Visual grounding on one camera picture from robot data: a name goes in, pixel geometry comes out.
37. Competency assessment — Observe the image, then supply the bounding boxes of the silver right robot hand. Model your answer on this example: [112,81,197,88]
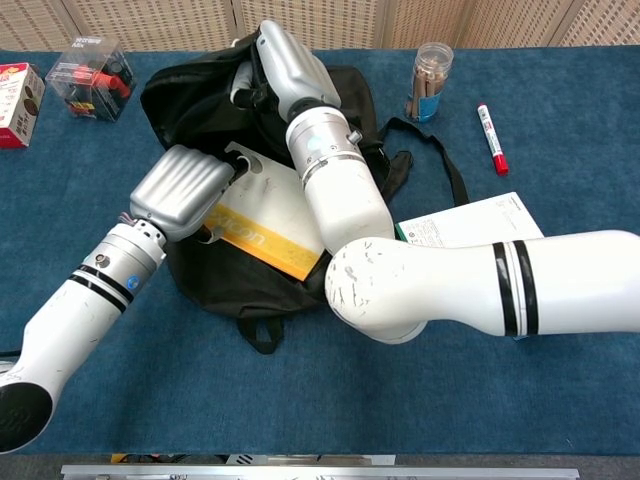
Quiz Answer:
[230,19,342,121]

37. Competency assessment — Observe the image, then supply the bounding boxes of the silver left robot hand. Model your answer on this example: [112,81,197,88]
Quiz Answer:
[128,144,264,244]

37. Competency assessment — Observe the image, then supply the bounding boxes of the clear jar with wooden sticks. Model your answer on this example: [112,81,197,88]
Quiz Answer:
[403,42,455,125]

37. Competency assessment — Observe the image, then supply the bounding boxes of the white box with green edge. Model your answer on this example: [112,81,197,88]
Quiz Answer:
[394,191,546,250]

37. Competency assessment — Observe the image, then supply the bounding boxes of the red and white snack box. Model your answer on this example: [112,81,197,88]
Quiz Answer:
[0,62,46,150]

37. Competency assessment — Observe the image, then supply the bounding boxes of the red and white marker pen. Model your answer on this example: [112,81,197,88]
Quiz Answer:
[476,102,511,177]

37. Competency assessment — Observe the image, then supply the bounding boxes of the grey vented metal plate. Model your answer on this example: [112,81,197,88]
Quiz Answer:
[225,453,397,467]

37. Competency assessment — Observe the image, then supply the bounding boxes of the silver aluminium rail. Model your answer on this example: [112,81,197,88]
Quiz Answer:
[60,463,581,480]

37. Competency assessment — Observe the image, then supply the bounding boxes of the beige woven folding screen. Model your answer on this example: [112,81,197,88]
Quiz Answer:
[0,0,640,53]

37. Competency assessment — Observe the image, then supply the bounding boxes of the black fabric backpack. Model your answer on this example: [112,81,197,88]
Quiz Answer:
[139,29,471,355]

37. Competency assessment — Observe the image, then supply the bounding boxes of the blue felt table cover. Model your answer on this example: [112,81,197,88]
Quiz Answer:
[0,45,640,456]

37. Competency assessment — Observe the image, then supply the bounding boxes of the white and yellow book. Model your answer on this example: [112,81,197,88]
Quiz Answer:
[202,141,321,282]

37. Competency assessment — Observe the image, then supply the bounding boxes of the clear plastic box red toy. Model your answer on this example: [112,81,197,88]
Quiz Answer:
[44,35,139,123]

